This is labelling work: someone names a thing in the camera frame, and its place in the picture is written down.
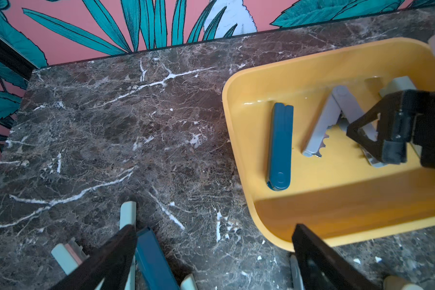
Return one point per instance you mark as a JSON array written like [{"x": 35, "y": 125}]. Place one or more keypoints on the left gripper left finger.
[{"x": 109, "y": 267}]

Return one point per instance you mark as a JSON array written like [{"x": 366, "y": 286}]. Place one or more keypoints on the grey pliers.
[
  {"x": 340, "y": 104},
  {"x": 297, "y": 281}
]

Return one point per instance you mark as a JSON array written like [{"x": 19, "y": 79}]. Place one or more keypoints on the mint green pliers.
[
  {"x": 71, "y": 255},
  {"x": 402, "y": 84}
]

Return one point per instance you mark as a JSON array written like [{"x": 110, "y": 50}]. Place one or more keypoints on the mint green open pliers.
[{"x": 71, "y": 255}]

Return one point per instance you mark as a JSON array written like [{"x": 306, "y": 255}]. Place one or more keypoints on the black frame post left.
[{"x": 15, "y": 61}]

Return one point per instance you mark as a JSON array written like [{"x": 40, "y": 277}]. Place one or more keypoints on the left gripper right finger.
[{"x": 321, "y": 267}]

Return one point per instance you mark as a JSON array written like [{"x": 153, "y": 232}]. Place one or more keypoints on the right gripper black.
[{"x": 395, "y": 121}]

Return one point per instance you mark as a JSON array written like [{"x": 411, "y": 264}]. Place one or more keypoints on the yellow plastic storage tray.
[{"x": 338, "y": 195}]

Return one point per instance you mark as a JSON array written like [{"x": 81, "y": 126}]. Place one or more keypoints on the beige open pliers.
[{"x": 393, "y": 282}]

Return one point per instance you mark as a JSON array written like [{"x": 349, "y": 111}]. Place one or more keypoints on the grey closed pliers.
[{"x": 297, "y": 281}]

